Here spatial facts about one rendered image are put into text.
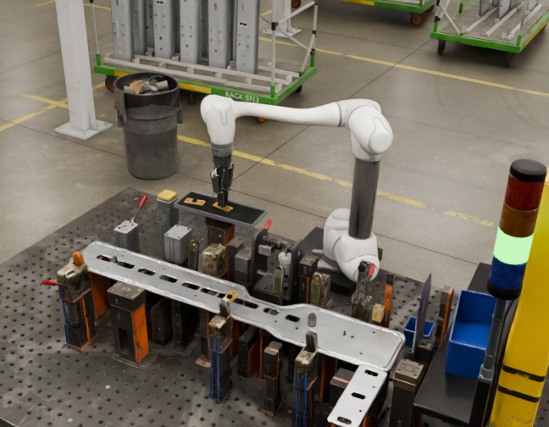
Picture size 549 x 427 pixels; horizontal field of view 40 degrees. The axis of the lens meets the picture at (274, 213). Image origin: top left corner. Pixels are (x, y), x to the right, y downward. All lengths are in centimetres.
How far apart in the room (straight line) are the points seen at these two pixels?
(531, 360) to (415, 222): 362
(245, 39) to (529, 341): 557
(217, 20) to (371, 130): 443
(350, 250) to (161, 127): 281
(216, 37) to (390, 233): 287
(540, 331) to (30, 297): 233
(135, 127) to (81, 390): 305
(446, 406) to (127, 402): 117
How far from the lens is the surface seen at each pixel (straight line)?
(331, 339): 271
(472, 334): 277
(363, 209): 311
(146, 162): 583
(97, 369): 310
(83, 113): 673
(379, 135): 290
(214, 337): 272
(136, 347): 301
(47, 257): 378
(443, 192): 588
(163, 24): 750
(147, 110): 561
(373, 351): 268
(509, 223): 155
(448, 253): 514
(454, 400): 251
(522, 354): 189
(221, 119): 293
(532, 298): 180
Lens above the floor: 271
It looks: 30 degrees down
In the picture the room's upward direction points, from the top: 1 degrees clockwise
